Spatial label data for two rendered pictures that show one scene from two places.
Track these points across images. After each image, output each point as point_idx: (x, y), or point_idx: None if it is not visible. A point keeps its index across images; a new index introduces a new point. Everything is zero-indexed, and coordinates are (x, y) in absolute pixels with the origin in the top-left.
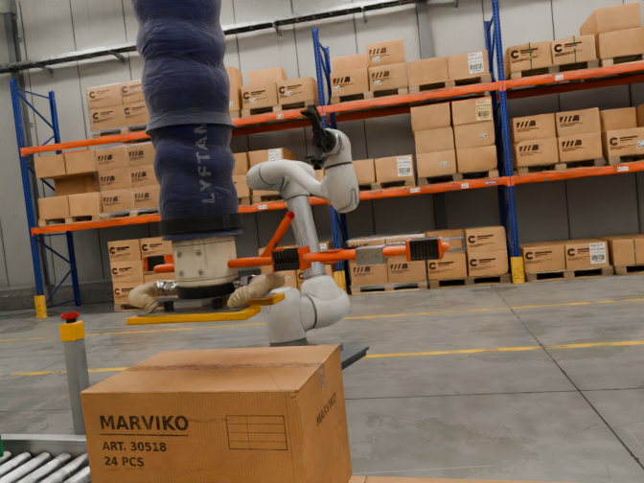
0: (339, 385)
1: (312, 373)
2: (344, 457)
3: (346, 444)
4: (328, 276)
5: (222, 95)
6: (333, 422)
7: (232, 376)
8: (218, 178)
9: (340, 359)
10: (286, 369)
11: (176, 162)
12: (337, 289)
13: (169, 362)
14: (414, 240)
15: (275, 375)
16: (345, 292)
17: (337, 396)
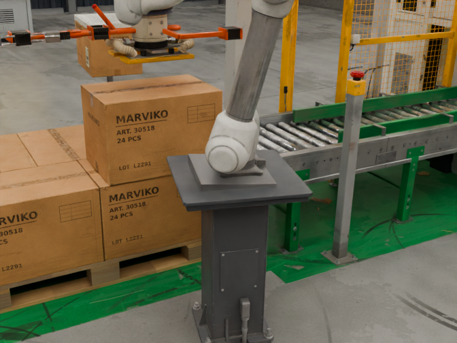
0: (103, 125)
1: (87, 90)
2: (103, 164)
3: (105, 162)
4: (222, 114)
5: None
6: (97, 133)
7: (128, 85)
8: None
9: (179, 179)
10: (106, 90)
11: None
12: (212, 133)
13: (189, 86)
14: (23, 30)
15: (105, 87)
16: (213, 143)
17: (100, 127)
